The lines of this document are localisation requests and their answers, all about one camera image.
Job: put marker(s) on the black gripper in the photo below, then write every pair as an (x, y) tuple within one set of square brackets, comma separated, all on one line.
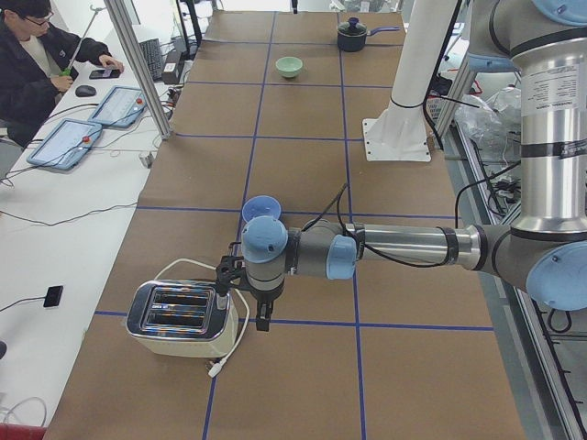
[(264, 296)]

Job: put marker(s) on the blue bowl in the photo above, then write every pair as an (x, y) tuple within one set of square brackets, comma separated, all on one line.
[(261, 205)]

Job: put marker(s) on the green bowl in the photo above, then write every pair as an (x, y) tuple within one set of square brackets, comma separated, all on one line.
[(289, 67)]

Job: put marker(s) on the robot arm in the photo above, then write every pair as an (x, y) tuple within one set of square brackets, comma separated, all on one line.
[(543, 252)]

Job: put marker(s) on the cream silver toaster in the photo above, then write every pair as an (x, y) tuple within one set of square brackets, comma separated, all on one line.
[(183, 318)]

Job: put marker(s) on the small black box on desk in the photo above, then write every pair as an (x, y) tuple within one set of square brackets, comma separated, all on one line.
[(53, 296)]

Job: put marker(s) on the far blue teach pendant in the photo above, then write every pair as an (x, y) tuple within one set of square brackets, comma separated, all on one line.
[(120, 108)]

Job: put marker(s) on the blue teach pendant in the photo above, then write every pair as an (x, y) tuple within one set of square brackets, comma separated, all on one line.
[(65, 145), (120, 108)]

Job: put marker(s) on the near blue teach pendant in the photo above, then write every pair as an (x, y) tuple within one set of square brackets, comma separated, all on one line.
[(65, 145)]

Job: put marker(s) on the black computer mouse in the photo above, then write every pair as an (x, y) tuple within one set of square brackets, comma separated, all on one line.
[(85, 91)]

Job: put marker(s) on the black keyboard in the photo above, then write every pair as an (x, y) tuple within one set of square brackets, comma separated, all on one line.
[(151, 51)]

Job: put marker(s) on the black smartphone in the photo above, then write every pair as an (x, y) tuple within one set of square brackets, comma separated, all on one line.
[(104, 74)]

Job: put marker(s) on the dark blue saucepan with lid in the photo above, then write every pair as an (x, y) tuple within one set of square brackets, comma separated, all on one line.
[(352, 34)]

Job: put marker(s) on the crumpled clear plastic bag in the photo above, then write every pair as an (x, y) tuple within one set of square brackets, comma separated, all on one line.
[(494, 126)]

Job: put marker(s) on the seated person in black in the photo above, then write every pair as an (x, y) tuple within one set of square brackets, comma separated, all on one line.
[(35, 65)]

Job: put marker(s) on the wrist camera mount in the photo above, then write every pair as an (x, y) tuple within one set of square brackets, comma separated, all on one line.
[(231, 272)]

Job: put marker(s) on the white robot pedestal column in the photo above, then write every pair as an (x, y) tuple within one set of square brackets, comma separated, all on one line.
[(399, 133)]

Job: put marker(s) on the aluminium frame post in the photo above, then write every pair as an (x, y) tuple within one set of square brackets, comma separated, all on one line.
[(126, 35)]

